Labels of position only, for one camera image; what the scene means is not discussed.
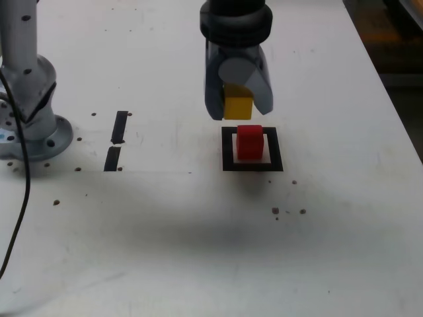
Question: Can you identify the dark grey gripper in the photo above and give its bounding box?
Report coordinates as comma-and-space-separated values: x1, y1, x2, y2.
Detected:
204, 39, 275, 121

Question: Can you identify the yellow cube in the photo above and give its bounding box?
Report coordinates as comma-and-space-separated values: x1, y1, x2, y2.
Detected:
223, 83, 255, 121

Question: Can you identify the red cube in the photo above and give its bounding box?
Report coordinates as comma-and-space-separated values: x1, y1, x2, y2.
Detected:
236, 124, 264, 160

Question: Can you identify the black tape square outline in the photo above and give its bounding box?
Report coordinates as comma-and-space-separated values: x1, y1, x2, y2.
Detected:
221, 126, 285, 173

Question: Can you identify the black tape strip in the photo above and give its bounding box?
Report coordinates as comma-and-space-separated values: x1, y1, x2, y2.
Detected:
103, 110, 129, 173

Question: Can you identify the brown wooden furniture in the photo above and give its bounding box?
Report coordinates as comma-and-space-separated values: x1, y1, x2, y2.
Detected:
343, 0, 423, 87

